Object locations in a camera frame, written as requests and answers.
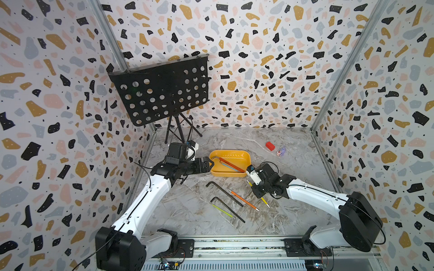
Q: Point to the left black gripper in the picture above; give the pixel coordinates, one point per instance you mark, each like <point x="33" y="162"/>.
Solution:
<point x="205" y="169"/>

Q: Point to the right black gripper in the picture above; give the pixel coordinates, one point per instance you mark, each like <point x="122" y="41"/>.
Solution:
<point x="257" y="195"/>

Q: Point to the long black hex key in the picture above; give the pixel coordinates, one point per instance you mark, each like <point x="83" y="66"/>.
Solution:
<point x="225" y="192"/>

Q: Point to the yellow hex key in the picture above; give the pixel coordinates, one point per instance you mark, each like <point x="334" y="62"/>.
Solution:
<point x="263" y="200"/>

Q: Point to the yellow plastic storage box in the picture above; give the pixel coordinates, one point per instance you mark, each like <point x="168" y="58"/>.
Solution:
<point x="239" y="158"/>

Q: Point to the red hex key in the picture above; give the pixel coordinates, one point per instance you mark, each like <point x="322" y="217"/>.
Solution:
<point x="232" y="165"/>

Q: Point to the blue hex key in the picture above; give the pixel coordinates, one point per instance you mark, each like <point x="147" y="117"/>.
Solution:
<point x="228" y="166"/>

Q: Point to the orange hex key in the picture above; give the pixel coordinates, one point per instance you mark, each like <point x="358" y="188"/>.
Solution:
<point x="244" y="200"/>

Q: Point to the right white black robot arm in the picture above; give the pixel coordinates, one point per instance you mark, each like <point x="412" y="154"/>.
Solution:
<point x="358" y="225"/>

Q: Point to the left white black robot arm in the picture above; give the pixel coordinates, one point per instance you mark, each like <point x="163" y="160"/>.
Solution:
<point x="121" y="247"/>

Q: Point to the lime green hex key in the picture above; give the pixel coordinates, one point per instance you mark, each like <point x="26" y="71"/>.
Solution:
<point x="223" y="211"/>

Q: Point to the small purple toy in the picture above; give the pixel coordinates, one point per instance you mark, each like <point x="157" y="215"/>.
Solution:
<point x="281" y="151"/>

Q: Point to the red small block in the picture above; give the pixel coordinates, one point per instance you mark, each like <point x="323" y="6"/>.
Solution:
<point x="270" y="146"/>

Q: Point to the black perforated music stand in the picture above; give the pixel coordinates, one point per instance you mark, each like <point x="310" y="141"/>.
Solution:
<point x="164" y="91"/>

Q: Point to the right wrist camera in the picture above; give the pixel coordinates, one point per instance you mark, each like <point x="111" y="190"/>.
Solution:
<point x="253" y="174"/>

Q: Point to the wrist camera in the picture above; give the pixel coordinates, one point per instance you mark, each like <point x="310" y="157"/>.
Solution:
<point x="181" y="152"/>
<point x="253" y="174"/>

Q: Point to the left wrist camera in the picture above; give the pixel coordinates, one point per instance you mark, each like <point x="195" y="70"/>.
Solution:
<point x="181" y="152"/>

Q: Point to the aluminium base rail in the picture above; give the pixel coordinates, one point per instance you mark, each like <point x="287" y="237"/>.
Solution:
<point x="263" y="253"/>

